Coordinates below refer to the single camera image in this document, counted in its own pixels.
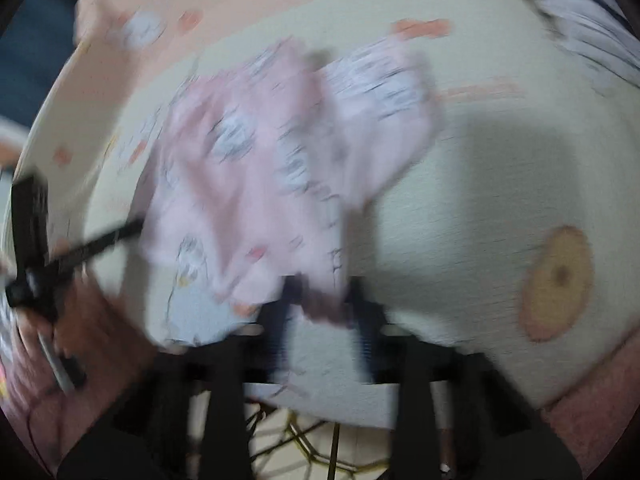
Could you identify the cream cartoon printed blanket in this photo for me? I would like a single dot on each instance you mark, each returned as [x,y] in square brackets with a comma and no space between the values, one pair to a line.
[475,185]

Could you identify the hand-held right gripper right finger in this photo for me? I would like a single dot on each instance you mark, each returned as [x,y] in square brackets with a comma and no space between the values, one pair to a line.
[364,330]

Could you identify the pink cartoon print pants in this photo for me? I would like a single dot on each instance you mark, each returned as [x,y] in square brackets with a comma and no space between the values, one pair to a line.
[260,170]

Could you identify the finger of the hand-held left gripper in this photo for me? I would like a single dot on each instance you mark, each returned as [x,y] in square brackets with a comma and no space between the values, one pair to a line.
[95,246]

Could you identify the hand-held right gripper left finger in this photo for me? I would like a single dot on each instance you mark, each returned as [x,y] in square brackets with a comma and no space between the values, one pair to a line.
[281,325]

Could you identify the white striped clothes pile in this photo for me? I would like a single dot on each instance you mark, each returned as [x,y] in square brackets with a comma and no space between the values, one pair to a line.
[585,20]

